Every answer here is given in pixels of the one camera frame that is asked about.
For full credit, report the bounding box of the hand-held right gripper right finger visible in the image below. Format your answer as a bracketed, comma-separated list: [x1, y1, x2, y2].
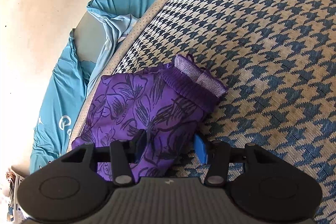
[194, 135, 275, 186]

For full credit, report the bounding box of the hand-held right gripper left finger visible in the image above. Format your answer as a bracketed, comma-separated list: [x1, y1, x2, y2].
[61, 130, 147, 185]

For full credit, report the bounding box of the purple floral shirt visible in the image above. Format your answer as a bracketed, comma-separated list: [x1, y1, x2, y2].
[71, 53, 229, 182]

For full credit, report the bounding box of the pale blue cloth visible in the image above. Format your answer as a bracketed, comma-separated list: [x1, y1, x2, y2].
[87, 6, 142, 88]

